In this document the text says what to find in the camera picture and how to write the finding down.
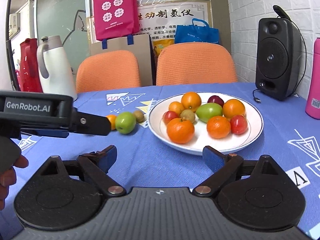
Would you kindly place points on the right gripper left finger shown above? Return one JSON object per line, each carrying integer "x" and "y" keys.
{"x": 95, "y": 167}

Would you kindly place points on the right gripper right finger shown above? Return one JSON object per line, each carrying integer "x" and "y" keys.
{"x": 225, "y": 170}

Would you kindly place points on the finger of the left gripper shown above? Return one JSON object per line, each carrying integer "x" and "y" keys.
{"x": 89, "y": 124}

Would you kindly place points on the green apple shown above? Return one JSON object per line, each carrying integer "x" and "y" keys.
{"x": 125, "y": 122}

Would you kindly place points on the large mandarin with stem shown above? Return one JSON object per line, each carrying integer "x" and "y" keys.
{"x": 180, "y": 131}

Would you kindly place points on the brown kiwi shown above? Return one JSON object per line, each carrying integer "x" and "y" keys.
{"x": 188, "y": 114}
{"x": 139, "y": 115}

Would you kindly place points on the red tomato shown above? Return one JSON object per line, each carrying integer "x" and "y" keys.
{"x": 239, "y": 124}
{"x": 168, "y": 116}

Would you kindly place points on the person's left hand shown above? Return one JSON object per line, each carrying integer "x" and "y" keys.
{"x": 9, "y": 178}

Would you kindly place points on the small orange on table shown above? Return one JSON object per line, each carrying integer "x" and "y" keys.
{"x": 112, "y": 120}

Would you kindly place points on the white thermos jug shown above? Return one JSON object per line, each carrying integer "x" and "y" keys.
{"x": 54, "y": 68}

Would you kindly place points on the red kettle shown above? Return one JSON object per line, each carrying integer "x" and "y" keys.
{"x": 28, "y": 73}

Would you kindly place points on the mandarin in plate front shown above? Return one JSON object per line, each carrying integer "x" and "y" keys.
{"x": 218, "y": 127}

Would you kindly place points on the red tomato in plate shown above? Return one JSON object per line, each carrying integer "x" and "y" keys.
{"x": 239, "y": 124}

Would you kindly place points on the blue patterned tablecloth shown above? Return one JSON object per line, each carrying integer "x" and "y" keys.
{"x": 290, "y": 136}

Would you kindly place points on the left orange chair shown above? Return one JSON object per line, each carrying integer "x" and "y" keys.
{"x": 107, "y": 71}

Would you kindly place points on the orange chair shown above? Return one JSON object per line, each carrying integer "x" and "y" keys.
{"x": 107, "y": 71}
{"x": 194, "y": 63}

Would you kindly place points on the brown kiwi on table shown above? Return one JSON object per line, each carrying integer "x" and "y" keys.
{"x": 139, "y": 115}

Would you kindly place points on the white round plate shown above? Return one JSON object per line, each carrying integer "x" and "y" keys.
{"x": 231, "y": 144}

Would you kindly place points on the orange right in plate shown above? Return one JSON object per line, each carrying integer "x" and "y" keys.
{"x": 232, "y": 108}

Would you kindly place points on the green mango in plate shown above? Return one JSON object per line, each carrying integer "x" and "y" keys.
{"x": 209, "y": 110}

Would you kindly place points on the dark red plum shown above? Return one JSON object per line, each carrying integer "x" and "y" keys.
{"x": 216, "y": 99}

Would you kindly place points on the large orange in plate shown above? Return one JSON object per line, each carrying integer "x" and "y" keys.
{"x": 191, "y": 101}

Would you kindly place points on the small orange left in plate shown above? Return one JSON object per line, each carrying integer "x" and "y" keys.
{"x": 176, "y": 107}

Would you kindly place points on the brown paper bag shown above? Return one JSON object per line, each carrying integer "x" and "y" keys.
{"x": 140, "y": 46}

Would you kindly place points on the pink thermos bottle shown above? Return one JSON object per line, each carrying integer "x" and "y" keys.
{"x": 312, "y": 105}

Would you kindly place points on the yellow packaged bag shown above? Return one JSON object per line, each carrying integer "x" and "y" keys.
{"x": 159, "y": 45}

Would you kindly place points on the black speaker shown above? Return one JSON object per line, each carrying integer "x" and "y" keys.
{"x": 279, "y": 53}

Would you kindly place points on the right orange chair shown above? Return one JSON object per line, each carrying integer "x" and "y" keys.
{"x": 194, "y": 63}

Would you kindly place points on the magenta tote bag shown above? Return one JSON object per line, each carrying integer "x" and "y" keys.
{"x": 115, "y": 18}

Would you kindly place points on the white poster with text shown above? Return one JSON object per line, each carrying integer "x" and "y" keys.
{"x": 160, "y": 20}

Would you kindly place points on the blue tote bag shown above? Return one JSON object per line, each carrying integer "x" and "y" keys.
{"x": 198, "y": 31}

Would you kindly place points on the black microphone on speaker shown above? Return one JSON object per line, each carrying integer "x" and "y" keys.
{"x": 280, "y": 12}

